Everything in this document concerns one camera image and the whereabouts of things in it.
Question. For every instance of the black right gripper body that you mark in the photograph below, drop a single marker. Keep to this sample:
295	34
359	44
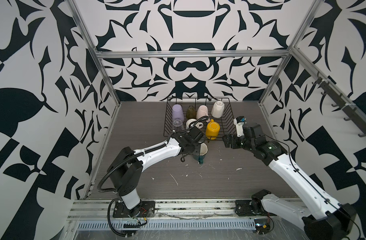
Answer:
241	142

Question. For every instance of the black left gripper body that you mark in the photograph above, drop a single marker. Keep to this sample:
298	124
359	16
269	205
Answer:
195	150

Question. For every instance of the dark green mug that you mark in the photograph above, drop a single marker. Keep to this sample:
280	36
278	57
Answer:
202	154

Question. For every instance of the yellow mug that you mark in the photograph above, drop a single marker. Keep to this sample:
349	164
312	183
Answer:
212	130

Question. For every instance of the white mug red inside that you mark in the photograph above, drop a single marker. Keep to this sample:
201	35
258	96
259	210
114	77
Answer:
191	123

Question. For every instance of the white faceted mug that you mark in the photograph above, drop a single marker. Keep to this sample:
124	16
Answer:
218	109

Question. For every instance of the olive textured glass cup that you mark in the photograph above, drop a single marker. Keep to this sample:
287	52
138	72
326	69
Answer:
191	113

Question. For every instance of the pink cream mug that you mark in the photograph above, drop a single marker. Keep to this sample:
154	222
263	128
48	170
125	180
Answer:
202	112

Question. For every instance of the lilac plastic cup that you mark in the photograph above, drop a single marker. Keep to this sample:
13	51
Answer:
177	113

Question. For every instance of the clear glass cup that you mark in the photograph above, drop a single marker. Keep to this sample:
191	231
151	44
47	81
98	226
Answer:
178	125

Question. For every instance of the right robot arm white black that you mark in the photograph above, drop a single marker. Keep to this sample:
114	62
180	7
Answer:
322	218

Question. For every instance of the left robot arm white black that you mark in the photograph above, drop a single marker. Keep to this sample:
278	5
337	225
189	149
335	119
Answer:
124	173

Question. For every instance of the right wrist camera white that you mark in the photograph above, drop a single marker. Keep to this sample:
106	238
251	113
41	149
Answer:
239	122

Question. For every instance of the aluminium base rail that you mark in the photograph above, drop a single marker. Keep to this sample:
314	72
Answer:
181	208

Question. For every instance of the wall hook rail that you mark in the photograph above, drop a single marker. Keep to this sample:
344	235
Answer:
342	102

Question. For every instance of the white slotted cable duct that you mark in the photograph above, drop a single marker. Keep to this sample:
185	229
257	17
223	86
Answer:
173	224

